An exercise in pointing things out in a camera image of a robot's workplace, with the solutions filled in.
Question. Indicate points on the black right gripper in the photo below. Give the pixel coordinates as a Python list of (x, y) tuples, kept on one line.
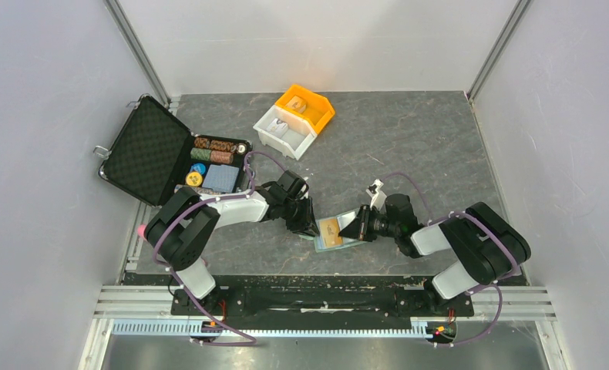
[(359, 227)]

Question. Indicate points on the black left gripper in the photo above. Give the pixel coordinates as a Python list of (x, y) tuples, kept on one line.
[(307, 224)]

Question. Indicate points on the green card holder wallet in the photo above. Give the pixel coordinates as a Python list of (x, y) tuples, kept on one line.
[(343, 220)]

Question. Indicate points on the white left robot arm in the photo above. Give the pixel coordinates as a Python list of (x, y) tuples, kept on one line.
[(179, 232)]

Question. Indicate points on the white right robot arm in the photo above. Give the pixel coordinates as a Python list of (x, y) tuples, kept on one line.
[(486, 246)]

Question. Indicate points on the blue playing card deck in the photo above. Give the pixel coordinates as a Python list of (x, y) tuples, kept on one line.
[(220, 178)]

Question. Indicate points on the white plastic bin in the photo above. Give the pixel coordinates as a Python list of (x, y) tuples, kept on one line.
[(289, 134)]

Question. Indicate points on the orange blue chip stack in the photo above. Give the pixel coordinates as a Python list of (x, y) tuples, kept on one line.
[(222, 157)]

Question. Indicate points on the purple chip stack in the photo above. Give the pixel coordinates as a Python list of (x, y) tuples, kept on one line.
[(199, 190)]

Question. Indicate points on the orange plastic bin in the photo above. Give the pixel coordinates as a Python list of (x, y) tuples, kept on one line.
[(314, 108)]

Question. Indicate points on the blue poker chip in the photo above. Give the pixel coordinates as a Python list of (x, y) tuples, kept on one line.
[(198, 168)]

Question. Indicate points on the yellow poker chip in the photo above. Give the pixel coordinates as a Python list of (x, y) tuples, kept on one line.
[(194, 179)]

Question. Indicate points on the brown chip stack top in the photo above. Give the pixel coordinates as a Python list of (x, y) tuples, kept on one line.
[(206, 143)]

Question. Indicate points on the black poker chip case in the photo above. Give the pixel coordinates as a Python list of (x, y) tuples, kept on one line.
[(154, 151)]

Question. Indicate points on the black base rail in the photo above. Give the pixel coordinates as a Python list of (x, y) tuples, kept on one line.
[(327, 302)]

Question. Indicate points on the pink handled tool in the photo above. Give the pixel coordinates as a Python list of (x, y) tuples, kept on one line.
[(141, 230)]

